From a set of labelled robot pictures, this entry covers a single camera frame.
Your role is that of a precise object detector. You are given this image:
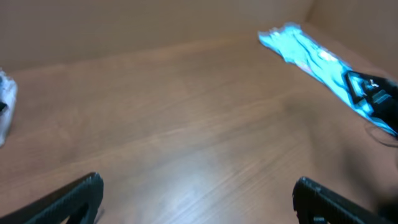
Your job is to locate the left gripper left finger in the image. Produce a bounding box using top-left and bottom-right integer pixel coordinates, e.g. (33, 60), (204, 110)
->
(1, 172), (104, 224)

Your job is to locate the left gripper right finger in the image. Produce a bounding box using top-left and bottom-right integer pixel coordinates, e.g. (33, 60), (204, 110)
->
(292, 177), (391, 224)

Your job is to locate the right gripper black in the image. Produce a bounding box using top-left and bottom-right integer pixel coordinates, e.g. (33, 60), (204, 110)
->
(343, 70), (397, 134)

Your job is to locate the light blue t-shirt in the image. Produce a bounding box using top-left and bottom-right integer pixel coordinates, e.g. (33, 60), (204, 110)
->
(258, 23), (397, 136)

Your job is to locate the folded beige cloth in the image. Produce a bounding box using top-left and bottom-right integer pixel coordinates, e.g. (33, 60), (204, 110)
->
(1, 70), (18, 146)

